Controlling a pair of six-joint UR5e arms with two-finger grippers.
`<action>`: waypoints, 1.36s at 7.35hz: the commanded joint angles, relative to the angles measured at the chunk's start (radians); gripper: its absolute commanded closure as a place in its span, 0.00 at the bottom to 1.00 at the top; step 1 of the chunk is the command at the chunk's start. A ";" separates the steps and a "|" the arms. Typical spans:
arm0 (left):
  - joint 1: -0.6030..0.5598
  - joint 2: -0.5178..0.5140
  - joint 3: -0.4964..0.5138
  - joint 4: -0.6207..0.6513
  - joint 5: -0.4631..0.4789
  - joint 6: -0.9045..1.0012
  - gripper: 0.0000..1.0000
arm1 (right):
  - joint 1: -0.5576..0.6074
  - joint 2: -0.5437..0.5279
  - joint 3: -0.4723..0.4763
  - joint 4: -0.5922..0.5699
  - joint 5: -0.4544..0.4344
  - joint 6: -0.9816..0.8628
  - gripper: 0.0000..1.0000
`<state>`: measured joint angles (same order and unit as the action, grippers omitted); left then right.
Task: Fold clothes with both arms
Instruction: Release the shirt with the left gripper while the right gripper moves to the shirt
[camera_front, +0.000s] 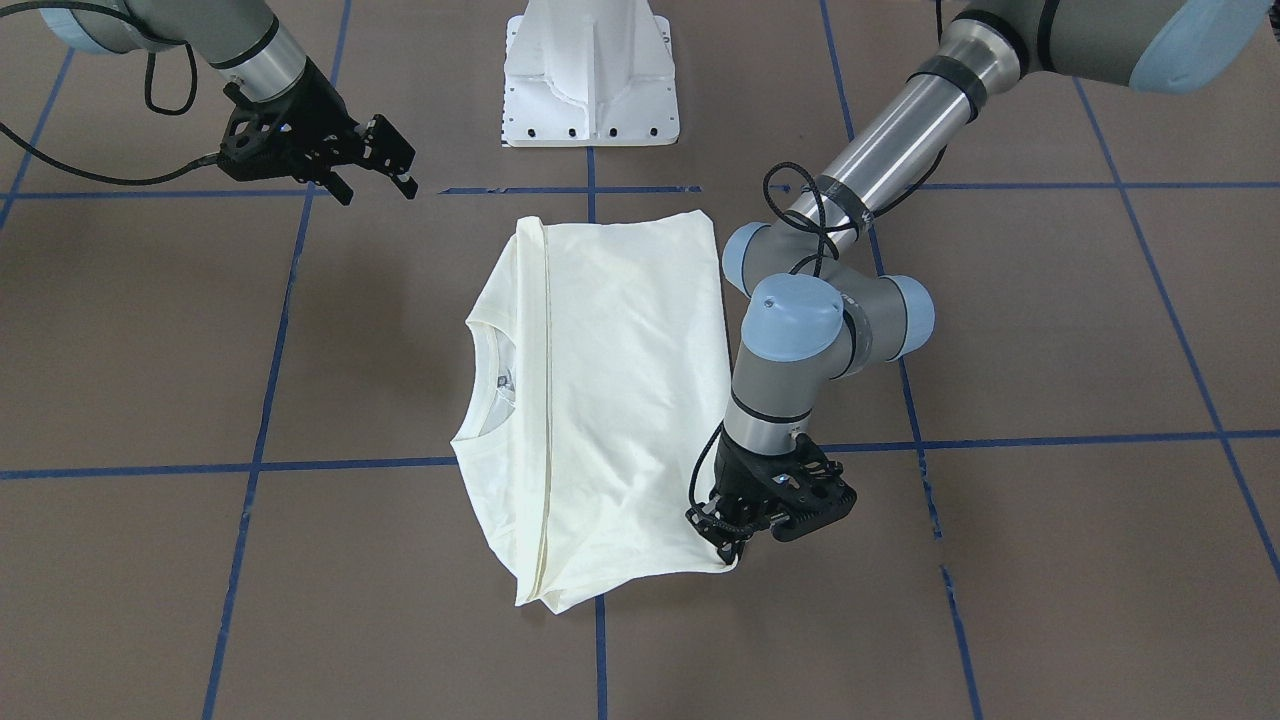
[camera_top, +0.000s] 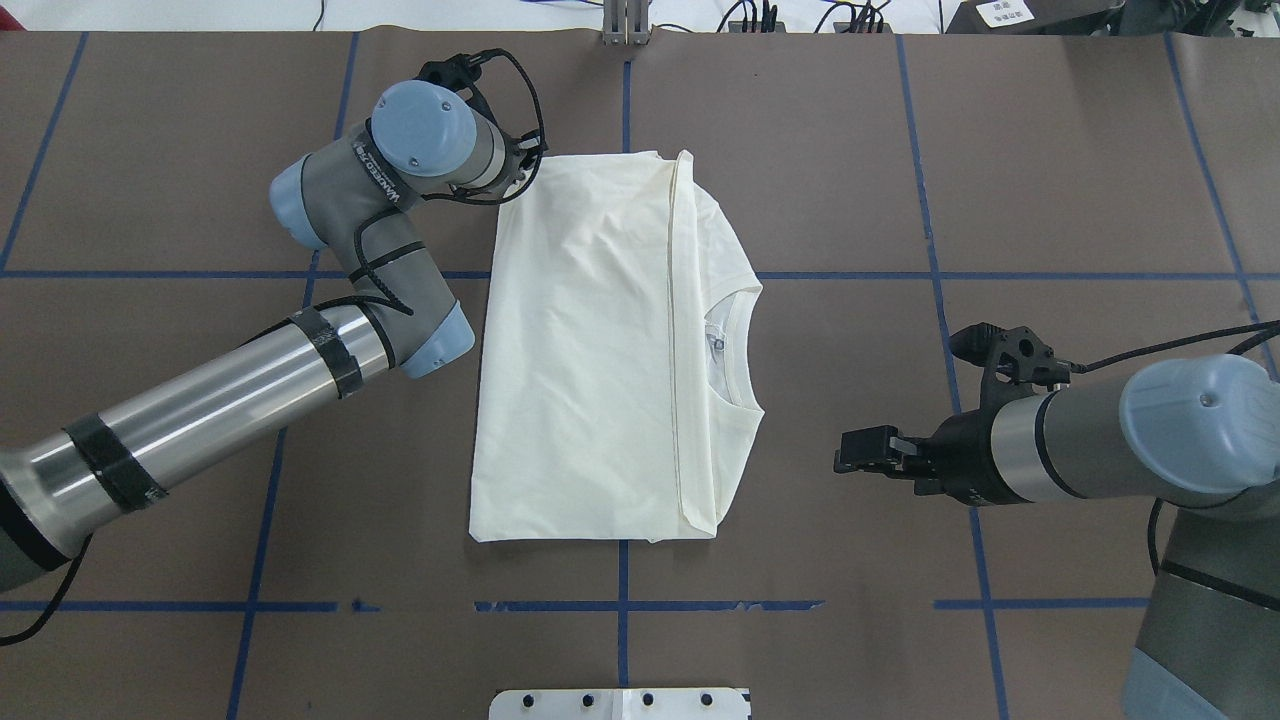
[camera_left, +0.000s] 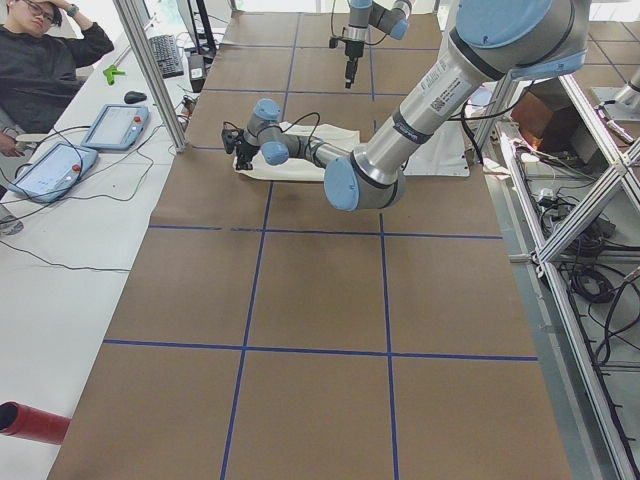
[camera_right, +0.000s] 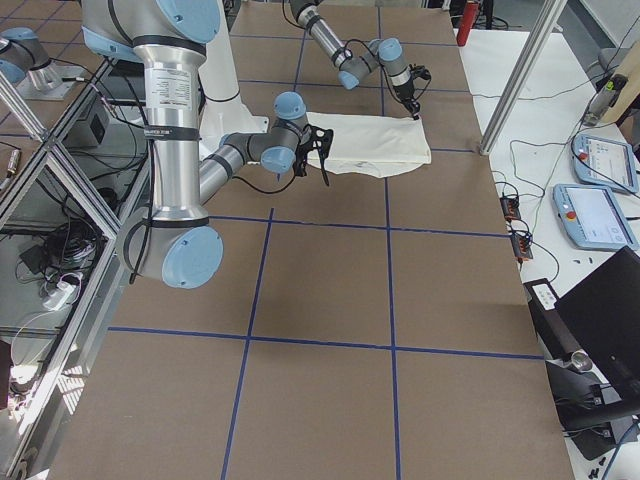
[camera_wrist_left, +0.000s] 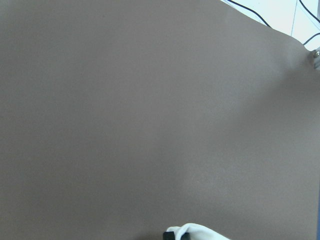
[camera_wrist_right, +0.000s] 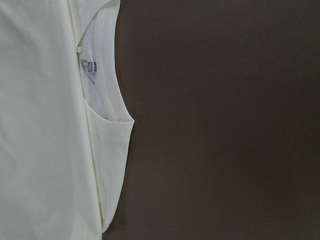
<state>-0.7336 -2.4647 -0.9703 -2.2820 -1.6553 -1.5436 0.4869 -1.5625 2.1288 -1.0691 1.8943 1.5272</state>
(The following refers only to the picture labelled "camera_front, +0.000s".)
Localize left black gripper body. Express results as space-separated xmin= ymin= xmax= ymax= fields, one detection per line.
xmin=708 ymin=436 xmax=801 ymax=530

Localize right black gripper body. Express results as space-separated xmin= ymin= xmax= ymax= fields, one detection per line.
xmin=218 ymin=60 xmax=365 ymax=184

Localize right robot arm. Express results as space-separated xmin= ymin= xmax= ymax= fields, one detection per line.
xmin=3 ymin=1 xmax=419 ymax=205

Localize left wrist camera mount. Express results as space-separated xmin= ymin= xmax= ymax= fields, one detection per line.
xmin=765 ymin=447 xmax=858 ymax=542

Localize cream long-sleeve cat shirt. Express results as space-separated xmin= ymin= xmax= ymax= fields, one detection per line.
xmin=451 ymin=210 xmax=732 ymax=612

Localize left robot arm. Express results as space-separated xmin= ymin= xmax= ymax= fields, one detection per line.
xmin=686 ymin=1 xmax=1271 ymax=566

